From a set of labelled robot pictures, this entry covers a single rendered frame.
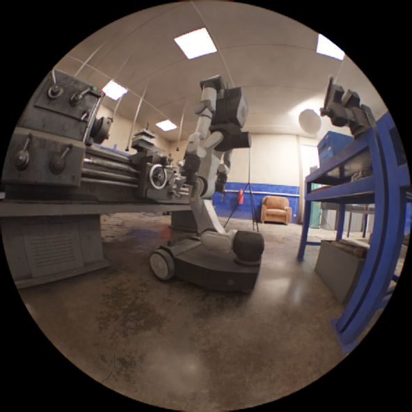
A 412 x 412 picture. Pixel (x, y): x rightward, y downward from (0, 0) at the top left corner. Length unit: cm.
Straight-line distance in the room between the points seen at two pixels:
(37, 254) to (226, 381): 101
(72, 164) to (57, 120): 35
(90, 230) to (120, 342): 69
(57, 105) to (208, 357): 140
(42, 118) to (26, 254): 74
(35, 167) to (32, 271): 56
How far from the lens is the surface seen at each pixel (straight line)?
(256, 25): 302
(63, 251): 99
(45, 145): 86
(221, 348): 59
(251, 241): 78
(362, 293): 70
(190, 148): 73
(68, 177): 85
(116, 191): 116
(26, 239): 97
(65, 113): 107
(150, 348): 58
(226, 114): 97
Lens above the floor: 51
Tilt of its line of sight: 2 degrees down
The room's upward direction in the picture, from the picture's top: 4 degrees clockwise
